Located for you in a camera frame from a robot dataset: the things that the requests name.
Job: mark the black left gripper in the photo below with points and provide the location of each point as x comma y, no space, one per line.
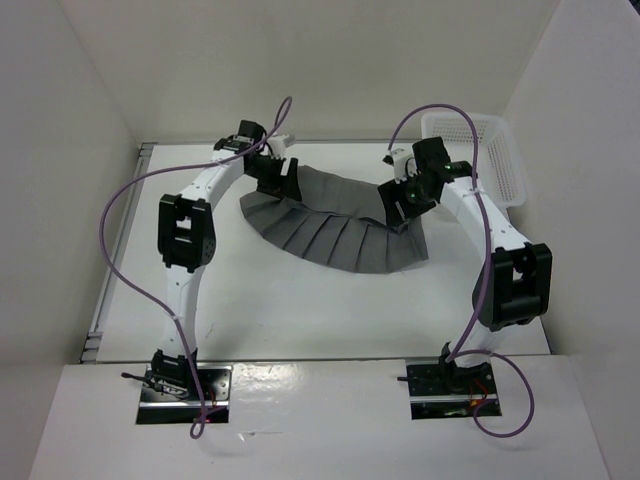
281,185

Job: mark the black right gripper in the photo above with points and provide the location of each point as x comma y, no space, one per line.
391,193

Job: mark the grey skirt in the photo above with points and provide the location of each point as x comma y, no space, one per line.
339,223

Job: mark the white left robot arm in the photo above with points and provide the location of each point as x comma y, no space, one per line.
187,239

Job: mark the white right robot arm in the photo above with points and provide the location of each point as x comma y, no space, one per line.
513,286

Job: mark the white plastic mesh basket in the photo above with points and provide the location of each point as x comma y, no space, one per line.
499,162

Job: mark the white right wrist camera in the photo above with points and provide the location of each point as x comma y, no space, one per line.
403,163

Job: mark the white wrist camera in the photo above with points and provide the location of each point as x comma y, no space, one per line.
403,163
278,144

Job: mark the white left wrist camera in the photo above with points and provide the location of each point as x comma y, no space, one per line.
278,144

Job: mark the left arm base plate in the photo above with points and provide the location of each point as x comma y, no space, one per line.
163,403

